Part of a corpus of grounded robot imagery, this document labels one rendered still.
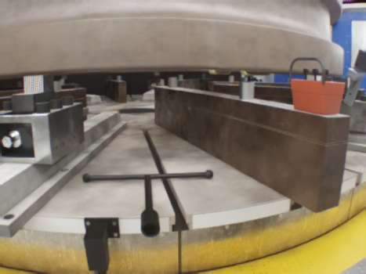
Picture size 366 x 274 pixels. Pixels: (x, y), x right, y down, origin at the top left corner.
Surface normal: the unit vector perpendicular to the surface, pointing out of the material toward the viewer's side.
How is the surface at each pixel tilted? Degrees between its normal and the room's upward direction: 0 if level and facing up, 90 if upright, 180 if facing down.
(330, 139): 90
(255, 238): 90
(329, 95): 97
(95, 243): 90
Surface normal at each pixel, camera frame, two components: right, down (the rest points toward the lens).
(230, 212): 0.25, 0.21
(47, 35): -0.03, 0.21
